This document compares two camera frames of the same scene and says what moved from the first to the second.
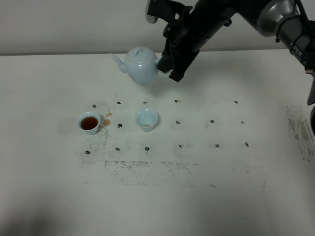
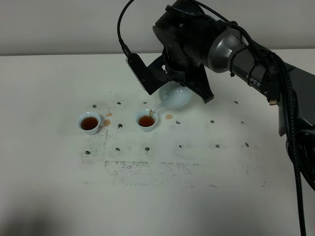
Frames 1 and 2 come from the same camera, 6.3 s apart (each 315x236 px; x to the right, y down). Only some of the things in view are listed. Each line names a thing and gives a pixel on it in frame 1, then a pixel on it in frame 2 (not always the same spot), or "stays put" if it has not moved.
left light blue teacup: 89,122 stays put
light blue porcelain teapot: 141,65 → 173,95
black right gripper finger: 182,59 → 200,84
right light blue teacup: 146,118 stays put
